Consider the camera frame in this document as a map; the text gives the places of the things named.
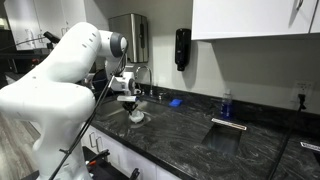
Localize countertop trash chute opening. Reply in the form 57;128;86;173
200;117;248;157
299;141;320;168

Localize stainless steel sink basin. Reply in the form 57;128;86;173
94;98;168;130

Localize white wall cabinet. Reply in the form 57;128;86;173
191;0;320;42

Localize black power cord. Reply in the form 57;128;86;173
266;93;308;180

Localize black background desk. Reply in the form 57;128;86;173
0;48;51;75

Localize blue sponge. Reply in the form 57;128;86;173
168;98;184;108

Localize black clamp orange grip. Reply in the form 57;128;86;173
84;148;111;168
129;167;141;180

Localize chrome gooseneck faucet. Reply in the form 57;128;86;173
134;65;155;98

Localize steel paper towel dispenser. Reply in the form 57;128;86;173
108;13;150;64

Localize white cup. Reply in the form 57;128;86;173
129;110;146;125

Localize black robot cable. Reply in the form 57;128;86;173
49;39;130;180

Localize black camera on stand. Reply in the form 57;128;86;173
43;30;62;45

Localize black wall soap dispenser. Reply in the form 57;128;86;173
174;28;192;72

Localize white base cabinet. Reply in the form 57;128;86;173
79;121;198;180

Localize white background cabinets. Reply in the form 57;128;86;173
3;0;87;52

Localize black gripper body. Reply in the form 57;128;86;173
121;101;139;112

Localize round dinner plate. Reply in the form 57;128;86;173
92;69;109;98

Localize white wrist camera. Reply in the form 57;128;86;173
116;95;138;103

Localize white wall outlet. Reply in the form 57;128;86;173
293;80;315;103

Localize clear bottle blue liquid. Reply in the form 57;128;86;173
220;89;234;121

